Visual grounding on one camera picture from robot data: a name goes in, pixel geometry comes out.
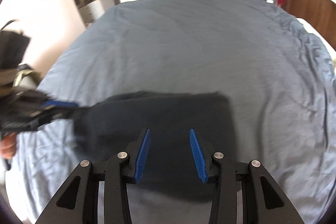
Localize black sweatpants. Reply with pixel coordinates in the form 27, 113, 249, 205
73, 92, 236, 202

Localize black sleeve left forearm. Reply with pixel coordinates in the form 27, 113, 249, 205
0, 19, 32, 88

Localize left hand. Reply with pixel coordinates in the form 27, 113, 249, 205
1, 132, 18, 160

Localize green cloth on sofa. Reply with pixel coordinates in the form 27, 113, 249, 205
13, 69, 42, 90

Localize blue-grey duvet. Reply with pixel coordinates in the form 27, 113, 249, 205
6, 0, 335, 223

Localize pale green pillow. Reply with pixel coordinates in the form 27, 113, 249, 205
297, 18, 336, 61

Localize brown wooden headboard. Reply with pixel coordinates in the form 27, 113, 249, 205
282, 0, 336, 48

